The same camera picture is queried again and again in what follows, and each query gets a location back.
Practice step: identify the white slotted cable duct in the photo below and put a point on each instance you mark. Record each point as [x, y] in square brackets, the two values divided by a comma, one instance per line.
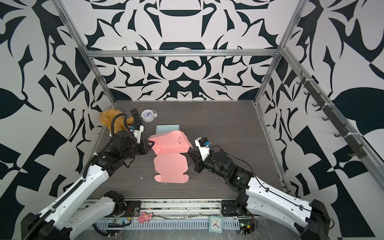
[161, 224]

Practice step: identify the black remote control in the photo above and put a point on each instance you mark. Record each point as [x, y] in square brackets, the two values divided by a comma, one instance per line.
[137, 118]

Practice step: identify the pink small toy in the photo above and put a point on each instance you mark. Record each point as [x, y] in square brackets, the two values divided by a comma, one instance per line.
[145, 217]

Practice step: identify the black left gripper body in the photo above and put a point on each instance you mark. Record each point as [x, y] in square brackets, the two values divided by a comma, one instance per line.
[134, 149]

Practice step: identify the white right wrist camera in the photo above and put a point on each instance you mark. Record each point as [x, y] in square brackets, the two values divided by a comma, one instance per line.
[204, 147]

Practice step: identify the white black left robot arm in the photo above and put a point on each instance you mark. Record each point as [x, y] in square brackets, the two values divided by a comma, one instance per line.
[58, 221]

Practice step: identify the green square clock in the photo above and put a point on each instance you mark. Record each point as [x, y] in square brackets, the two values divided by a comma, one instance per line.
[215, 224]

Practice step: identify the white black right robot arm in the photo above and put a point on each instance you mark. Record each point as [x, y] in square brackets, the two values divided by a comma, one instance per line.
[310, 220]

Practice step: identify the black wall hook rail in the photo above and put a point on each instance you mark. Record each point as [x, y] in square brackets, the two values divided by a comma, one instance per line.
[334, 115]

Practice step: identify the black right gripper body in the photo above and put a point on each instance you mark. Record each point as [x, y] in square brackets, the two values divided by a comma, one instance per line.
[212, 165]

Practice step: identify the white round alarm clock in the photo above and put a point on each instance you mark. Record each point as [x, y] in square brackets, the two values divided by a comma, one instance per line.
[148, 115]

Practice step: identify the light blue paper box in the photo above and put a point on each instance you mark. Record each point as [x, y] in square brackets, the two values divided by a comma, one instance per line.
[160, 129]

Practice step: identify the pink paper boxes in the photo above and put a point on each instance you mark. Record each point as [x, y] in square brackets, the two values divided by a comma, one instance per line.
[170, 162]

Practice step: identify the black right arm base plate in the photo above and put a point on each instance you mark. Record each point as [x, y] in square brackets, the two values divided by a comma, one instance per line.
[230, 209]

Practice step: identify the small electronics board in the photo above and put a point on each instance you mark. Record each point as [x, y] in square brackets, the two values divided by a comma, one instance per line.
[247, 225]

